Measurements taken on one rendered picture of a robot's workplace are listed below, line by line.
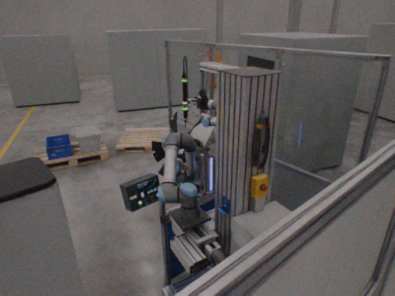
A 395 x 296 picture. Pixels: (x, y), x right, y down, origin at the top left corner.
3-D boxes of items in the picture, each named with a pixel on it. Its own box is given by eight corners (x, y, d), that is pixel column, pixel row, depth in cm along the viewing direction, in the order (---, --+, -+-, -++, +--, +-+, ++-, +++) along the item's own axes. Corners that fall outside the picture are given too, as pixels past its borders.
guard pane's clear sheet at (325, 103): (171, 118, 412) (168, 43, 371) (352, 189, 235) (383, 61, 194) (171, 118, 411) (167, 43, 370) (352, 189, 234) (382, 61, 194)
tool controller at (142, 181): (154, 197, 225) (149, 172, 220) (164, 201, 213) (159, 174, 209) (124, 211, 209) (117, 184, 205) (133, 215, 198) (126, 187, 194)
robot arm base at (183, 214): (204, 216, 199) (204, 204, 195) (185, 224, 192) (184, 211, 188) (193, 206, 211) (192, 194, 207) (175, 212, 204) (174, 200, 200)
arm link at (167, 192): (178, 200, 187) (182, 129, 213) (156, 200, 187) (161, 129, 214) (180, 206, 197) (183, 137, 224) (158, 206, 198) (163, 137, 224)
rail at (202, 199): (235, 184, 287) (236, 177, 284) (239, 185, 284) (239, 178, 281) (160, 223, 234) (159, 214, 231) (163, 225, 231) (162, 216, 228)
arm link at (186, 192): (197, 208, 192) (197, 190, 186) (177, 207, 192) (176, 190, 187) (197, 197, 203) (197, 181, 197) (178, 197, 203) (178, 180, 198)
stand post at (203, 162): (202, 222, 355) (202, 134, 309) (207, 225, 349) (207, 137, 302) (199, 223, 353) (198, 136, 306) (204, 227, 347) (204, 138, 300)
